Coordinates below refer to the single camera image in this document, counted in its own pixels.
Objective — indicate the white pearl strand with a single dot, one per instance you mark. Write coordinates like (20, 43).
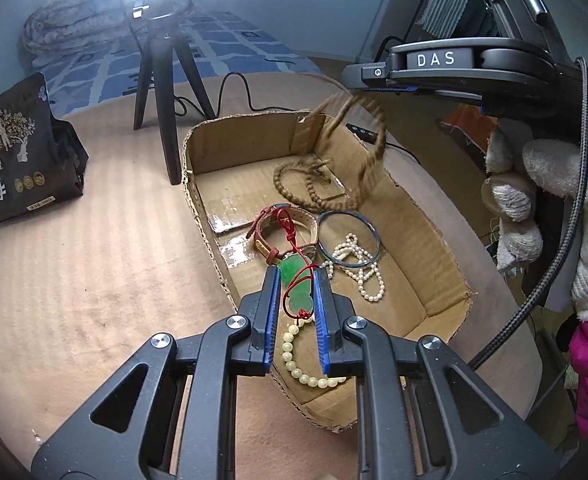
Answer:
(349, 249)

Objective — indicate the dark blue bangle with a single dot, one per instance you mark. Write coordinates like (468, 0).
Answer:
(345, 213)

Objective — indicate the orange box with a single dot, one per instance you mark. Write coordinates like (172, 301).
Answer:
(466, 125)

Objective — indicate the black snack bag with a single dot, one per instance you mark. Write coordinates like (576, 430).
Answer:
(14, 160)

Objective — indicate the cardboard box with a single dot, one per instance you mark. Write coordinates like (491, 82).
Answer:
(414, 240)

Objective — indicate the person's right hand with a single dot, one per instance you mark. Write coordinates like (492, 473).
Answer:
(554, 175)

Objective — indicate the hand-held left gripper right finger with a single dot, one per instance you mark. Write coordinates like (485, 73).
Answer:
(322, 320)

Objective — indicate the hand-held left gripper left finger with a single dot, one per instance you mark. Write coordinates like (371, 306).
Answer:
(272, 310)

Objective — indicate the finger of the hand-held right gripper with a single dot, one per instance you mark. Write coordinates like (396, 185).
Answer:
(369, 75)

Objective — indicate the black tripod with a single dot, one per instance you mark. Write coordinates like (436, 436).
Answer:
(166, 110)

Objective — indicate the blue patterned bedsheet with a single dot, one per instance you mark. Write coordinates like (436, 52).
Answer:
(234, 45)

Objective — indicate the folded floral quilt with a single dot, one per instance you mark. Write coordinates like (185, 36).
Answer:
(59, 25)

